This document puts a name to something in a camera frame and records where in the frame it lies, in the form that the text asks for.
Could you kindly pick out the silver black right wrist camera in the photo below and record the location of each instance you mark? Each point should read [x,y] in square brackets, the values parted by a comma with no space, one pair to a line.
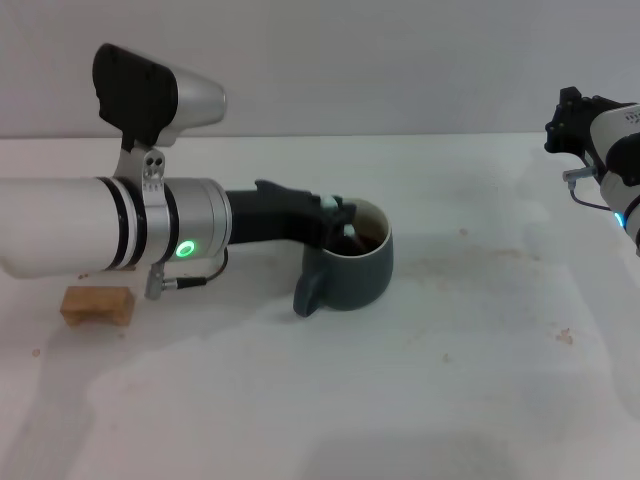
[620,135]

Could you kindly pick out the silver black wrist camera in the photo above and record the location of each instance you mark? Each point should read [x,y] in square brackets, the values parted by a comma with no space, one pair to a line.
[620,135]
[150,95]

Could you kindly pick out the grey ceramic coffee cup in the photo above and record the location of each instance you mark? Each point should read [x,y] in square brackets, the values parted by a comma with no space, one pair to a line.
[360,280]

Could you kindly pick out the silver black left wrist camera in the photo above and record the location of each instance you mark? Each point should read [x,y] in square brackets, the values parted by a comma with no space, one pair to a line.
[150,95]

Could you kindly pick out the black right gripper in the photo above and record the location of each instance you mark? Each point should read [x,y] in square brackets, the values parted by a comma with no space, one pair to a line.
[580,130]

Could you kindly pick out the light tan wooden block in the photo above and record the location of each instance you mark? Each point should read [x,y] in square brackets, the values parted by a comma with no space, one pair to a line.
[100,302]

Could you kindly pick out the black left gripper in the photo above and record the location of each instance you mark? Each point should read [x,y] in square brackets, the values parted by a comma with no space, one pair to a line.
[275,215]

